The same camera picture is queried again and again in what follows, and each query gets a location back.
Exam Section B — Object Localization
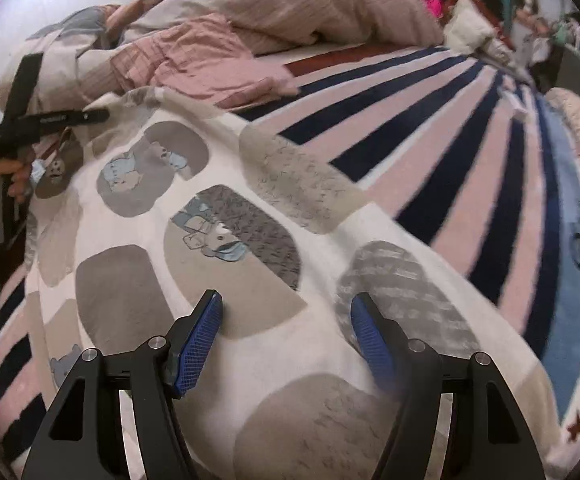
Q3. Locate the white pillow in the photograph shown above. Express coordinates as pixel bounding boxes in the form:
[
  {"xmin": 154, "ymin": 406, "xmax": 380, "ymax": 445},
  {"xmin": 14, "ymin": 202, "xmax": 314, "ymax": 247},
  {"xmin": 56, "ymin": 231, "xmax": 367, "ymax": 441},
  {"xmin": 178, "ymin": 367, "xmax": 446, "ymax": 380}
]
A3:
[{"xmin": 442, "ymin": 0, "xmax": 516, "ymax": 61}]

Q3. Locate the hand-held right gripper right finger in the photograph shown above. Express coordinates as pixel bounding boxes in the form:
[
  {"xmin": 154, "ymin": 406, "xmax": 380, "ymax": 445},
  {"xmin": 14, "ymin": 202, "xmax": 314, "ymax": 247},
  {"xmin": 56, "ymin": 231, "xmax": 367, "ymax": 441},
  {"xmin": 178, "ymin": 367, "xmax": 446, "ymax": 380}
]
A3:
[{"xmin": 350, "ymin": 291, "xmax": 546, "ymax": 480}]

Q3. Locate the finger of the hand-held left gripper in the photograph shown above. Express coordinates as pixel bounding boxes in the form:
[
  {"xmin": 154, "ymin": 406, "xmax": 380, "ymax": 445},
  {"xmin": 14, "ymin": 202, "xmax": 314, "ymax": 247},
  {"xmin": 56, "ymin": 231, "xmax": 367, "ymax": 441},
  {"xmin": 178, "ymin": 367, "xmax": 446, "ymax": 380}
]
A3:
[
  {"xmin": 18, "ymin": 107, "xmax": 111, "ymax": 134},
  {"xmin": 0, "ymin": 53, "xmax": 45, "ymax": 125}
]

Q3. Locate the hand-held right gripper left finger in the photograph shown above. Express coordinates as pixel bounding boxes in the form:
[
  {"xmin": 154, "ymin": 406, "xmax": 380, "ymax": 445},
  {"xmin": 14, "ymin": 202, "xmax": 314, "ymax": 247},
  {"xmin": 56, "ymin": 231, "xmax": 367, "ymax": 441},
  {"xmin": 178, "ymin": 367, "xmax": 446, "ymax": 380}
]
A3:
[{"xmin": 22, "ymin": 289, "xmax": 225, "ymax": 480}]

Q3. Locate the pink navy striped blanket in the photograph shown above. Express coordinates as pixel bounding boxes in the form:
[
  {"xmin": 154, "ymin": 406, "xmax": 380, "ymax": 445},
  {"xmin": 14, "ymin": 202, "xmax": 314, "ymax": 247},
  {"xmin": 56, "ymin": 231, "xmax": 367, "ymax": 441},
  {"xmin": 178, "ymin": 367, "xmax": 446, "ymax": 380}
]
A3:
[{"xmin": 0, "ymin": 44, "xmax": 580, "ymax": 463}]

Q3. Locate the pink white duvet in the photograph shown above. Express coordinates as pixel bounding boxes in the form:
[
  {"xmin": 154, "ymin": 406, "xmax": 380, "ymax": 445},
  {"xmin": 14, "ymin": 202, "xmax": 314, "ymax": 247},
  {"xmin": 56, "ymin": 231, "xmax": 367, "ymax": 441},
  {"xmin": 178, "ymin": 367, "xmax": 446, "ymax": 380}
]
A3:
[{"xmin": 0, "ymin": 0, "xmax": 446, "ymax": 111}]

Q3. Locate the white duvet with grey ovals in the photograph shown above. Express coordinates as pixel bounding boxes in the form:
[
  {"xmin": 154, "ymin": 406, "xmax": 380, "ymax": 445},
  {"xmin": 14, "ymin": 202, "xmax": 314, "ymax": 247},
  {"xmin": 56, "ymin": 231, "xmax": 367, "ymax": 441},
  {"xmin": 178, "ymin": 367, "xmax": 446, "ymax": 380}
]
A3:
[{"xmin": 24, "ymin": 85, "xmax": 568, "ymax": 480}]

